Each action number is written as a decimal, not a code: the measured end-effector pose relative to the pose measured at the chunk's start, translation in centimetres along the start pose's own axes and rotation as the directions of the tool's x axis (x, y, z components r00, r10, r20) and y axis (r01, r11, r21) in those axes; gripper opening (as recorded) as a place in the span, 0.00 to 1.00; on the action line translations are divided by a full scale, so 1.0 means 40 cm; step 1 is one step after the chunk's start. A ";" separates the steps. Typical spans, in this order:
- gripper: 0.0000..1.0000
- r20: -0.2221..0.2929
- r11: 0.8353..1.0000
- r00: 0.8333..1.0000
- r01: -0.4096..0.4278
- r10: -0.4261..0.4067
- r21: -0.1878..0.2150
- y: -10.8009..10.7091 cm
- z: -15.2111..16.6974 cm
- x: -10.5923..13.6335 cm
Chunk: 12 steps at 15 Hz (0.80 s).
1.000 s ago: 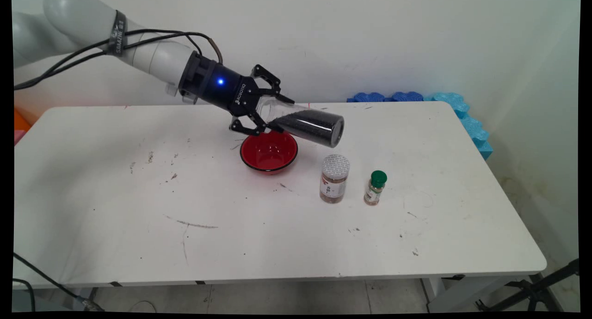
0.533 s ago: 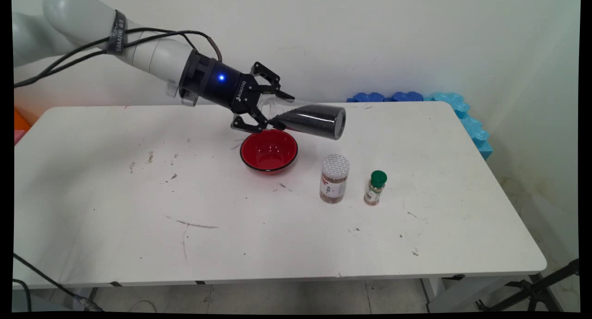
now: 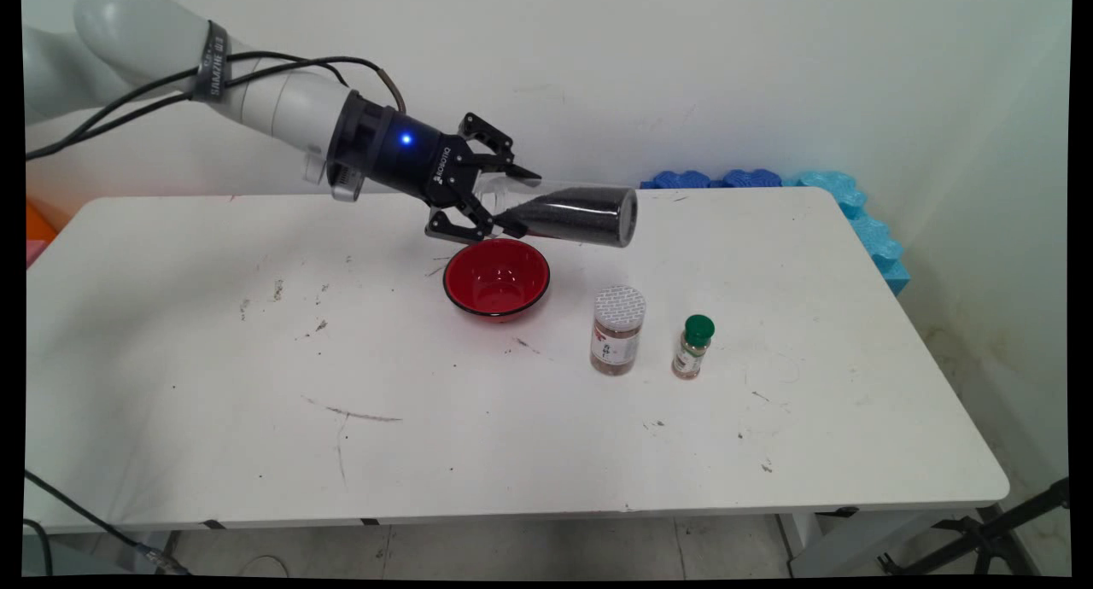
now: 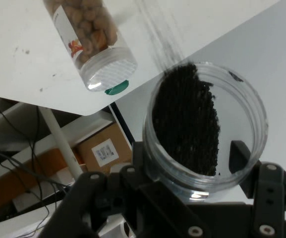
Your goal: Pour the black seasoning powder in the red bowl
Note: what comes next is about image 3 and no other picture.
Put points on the orange foam tile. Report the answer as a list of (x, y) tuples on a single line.
[(36, 222)]

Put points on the dark blue foam tile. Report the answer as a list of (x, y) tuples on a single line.
[(679, 180), (751, 178)]

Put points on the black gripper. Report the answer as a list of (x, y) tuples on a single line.
[(401, 154)]

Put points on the black tripod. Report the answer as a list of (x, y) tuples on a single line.
[(990, 533)]

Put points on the red bowl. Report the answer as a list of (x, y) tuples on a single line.
[(495, 277)]

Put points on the clear jar of black seeds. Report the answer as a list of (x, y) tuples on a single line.
[(581, 218)]

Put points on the small spice bottle green cap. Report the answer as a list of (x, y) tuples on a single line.
[(693, 346)]

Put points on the spice jar with silver lid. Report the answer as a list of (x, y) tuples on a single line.
[(616, 337)]

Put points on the pink foam tile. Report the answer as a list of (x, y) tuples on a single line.
[(34, 252)]

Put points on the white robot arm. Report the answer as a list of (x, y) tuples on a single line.
[(145, 43)]

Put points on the light blue foam tile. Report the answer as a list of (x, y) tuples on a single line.
[(871, 230)]

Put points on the white table leg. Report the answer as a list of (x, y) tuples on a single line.
[(854, 542)]

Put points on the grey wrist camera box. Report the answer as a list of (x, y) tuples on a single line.
[(346, 183)]

